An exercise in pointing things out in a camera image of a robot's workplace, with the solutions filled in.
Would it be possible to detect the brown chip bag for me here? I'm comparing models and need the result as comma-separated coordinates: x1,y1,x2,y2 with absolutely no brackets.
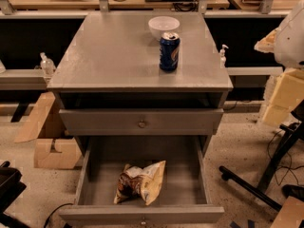
114,161,166,205

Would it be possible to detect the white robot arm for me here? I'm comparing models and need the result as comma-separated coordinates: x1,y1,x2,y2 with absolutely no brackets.
274,0,304,68

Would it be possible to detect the closed grey upper drawer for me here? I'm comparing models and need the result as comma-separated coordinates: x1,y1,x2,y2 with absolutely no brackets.
59,109,223,136

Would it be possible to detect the grey drawer cabinet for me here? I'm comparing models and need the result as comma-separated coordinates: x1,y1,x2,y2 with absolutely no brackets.
47,11,233,150

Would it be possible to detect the open grey middle drawer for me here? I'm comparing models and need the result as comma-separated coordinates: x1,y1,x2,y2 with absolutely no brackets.
59,136,224,227

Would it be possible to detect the blue soda can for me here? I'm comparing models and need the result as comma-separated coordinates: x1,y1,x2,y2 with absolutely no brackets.
160,31,181,71

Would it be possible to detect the white bowl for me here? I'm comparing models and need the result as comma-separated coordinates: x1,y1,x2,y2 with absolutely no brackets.
148,16,180,40

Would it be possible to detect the white pump dispenser bottle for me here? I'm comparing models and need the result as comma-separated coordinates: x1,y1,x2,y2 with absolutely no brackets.
219,44,229,67

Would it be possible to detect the cardboard box on floor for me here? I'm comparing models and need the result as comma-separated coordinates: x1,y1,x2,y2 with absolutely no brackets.
33,138,82,169

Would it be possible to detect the clear plastic bottle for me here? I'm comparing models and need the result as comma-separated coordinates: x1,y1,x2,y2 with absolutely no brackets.
40,52,56,77

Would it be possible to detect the wooden workbench top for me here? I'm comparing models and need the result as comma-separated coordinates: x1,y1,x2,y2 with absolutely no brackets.
9,0,199,10

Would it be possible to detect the black office chair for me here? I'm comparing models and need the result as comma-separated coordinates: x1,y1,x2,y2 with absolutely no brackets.
219,101,304,211

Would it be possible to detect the black object lower left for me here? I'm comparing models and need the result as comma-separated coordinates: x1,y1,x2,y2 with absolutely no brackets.
0,161,29,228

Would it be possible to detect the cardboard piece lower right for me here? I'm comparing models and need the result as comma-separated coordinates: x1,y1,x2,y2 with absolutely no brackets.
270,197,304,228

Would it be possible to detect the black floor cable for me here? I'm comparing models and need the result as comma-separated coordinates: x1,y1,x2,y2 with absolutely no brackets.
43,202,74,228

